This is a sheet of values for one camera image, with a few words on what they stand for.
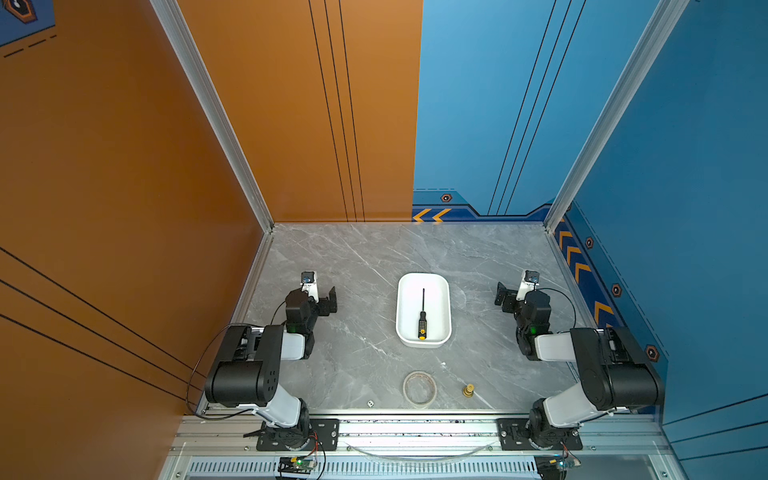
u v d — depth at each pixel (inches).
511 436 28.6
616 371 17.7
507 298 33.5
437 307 38.4
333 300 34.2
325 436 29.1
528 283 31.7
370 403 30.4
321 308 33.1
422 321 36.3
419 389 31.8
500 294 34.2
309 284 31.9
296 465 27.8
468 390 30.5
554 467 27.7
